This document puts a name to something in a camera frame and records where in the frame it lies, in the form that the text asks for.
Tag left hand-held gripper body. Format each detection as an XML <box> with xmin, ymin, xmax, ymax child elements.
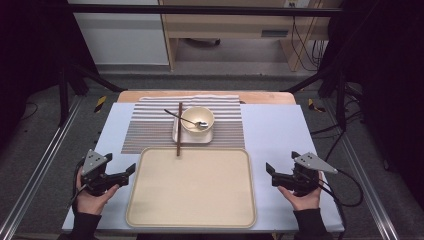
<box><xmin>80</xmin><ymin>149</ymin><xmax>117</xmax><ymax>197</ymax></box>

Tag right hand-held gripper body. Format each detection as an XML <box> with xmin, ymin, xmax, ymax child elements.
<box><xmin>289</xmin><ymin>152</ymin><xmax>339</xmax><ymax>198</ymax></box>

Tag beige plastic tray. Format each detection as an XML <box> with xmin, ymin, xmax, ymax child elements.
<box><xmin>125</xmin><ymin>147</ymin><xmax>258</xmax><ymax>229</ymax></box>

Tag brown wooden chopsticks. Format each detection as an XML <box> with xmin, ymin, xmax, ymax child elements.
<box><xmin>176</xmin><ymin>101</ymin><xmax>184</xmax><ymax>157</ymax></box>

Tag white square plate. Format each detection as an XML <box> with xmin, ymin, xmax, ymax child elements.
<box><xmin>171</xmin><ymin>116</ymin><xmax>214</xmax><ymax>145</ymax></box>

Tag metal spoon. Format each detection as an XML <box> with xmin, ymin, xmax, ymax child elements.
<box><xmin>163</xmin><ymin>108</ymin><xmax>209</xmax><ymax>129</ymax></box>

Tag beige bowl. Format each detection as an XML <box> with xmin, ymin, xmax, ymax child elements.
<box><xmin>180</xmin><ymin>105</ymin><xmax>215</xmax><ymax>135</ymax></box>

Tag person's right hand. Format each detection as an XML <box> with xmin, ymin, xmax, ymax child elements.
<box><xmin>277</xmin><ymin>171</ymin><xmax>324</xmax><ymax>212</ymax></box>

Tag person's left hand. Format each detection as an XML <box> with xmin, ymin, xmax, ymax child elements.
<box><xmin>75</xmin><ymin>166</ymin><xmax>120</xmax><ymax>216</ymax></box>

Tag light blue table sheet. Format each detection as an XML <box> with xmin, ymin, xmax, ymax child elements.
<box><xmin>61</xmin><ymin>102</ymin><xmax>345</xmax><ymax>234</ymax></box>

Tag striped placemat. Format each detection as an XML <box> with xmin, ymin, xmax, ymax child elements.
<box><xmin>120</xmin><ymin>95</ymin><xmax>246</xmax><ymax>155</ymax></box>

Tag yellow black hazard tape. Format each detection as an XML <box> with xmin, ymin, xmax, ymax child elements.
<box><xmin>94</xmin><ymin>95</ymin><xmax>108</xmax><ymax>114</ymax></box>
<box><xmin>307</xmin><ymin>98</ymin><xmax>326</xmax><ymax>113</ymax></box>

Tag black metal stand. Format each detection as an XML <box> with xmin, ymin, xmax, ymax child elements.
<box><xmin>58</xmin><ymin>61</ymin><xmax>126</xmax><ymax>128</ymax></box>
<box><xmin>283</xmin><ymin>66</ymin><xmax>349</xmax><ymax>133</ymax></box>

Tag white cabinet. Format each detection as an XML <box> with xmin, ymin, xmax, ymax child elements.
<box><xmin>67</xmin><ymin>0</ymin><xmax>170</xmax><ymax>66</ymax></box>

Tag light wooden desk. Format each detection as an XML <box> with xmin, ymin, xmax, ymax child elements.
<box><xmin>159</xmin><ymin>0</ymin><xmax>344</xmax><ymax>72</ymax></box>

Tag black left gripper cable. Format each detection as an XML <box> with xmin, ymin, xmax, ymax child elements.
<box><xmin>68</xmin><ymin>158</ymin><xmax>88</xmax><ymax>209</ymax></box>

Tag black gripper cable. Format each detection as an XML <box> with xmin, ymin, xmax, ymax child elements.
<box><xmin>68</xmin><ymin>158</ymin><xmax>88</xmax><ymax>209</ymax></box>
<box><xmin>314</xmin><ymin>168</ymin><xmax>365</xmax><ymax>240</ymax></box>

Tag black floor cable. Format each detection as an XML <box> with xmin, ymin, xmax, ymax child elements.
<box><xmin>309</xmin><ymin>109</ymin><xmax>364</xmax><ymax>164</ymax></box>

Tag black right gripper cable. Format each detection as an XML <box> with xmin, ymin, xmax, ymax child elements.
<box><xmin>314</xmin><ymin>168</ymin><xmax>365</xmax><ymax>240</ymax></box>

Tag aluminium floor rail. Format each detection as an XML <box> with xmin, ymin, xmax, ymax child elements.
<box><xmin>321</xmin><ymin>99</ymin><xmax>401</xmax><ymax>240</ymax></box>
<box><xmin>0</xmin><ymin>96</ymin><xmax>84</xmax><ymax>240</ymax></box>

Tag hanging black cables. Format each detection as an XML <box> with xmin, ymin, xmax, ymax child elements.
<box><xmin>289</xmin><ymin>16</ymin><xmax>329</xmax><ymax>73</ymax></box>

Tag black horizontal frame bar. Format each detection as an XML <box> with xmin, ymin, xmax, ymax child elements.
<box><xmin>68</xmin><ymin>3</ymin><xmax>344</xmax><ymax>18</ymax></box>

